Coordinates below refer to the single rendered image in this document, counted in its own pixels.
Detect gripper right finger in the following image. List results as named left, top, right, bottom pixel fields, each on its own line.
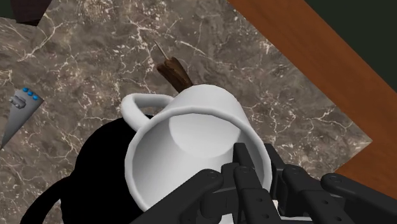
left=265, top=143, right=397, bottom=224

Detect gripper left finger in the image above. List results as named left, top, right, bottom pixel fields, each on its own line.
left=130, top=143, right=281, bottom=224

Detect white mug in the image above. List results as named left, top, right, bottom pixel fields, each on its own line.
left=120, top=83, right=274, bottom=224

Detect grey remote control, blue buttons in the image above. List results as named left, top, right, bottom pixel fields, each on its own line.
left=0, top=87, right=45, bottom=150

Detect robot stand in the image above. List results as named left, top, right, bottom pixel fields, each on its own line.
left=10, top=0, right=53, bottom=27

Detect brown wooden-handled tool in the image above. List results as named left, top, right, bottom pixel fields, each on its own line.
left=154, top=40, right=195, bottom=94

